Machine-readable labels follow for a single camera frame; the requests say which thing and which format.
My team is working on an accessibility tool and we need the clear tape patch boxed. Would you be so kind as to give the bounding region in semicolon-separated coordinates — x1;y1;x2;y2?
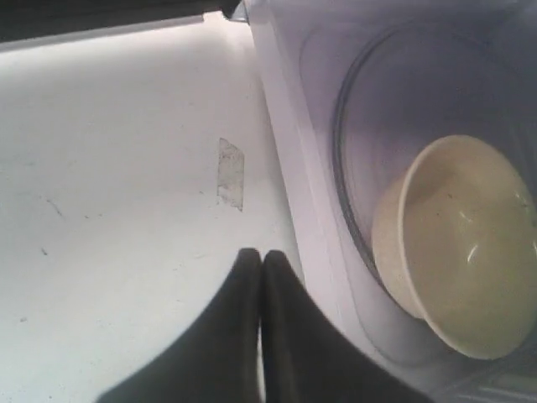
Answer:
216;138;245;212

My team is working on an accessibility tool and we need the cream yellow bowl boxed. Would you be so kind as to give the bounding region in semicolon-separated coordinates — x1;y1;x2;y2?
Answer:
371;135;536;359

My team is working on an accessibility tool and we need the white microwave oven body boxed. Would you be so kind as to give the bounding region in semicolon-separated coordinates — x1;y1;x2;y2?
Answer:
234;1;536;402

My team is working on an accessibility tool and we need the glass microwave turntable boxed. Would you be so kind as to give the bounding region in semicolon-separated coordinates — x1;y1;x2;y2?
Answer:
331;7;536;295

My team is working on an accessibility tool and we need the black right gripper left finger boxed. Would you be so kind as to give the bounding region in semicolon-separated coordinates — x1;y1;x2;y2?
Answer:
98;249;262;402

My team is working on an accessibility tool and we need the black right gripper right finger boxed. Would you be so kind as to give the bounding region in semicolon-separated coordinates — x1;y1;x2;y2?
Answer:
260;250;430;403

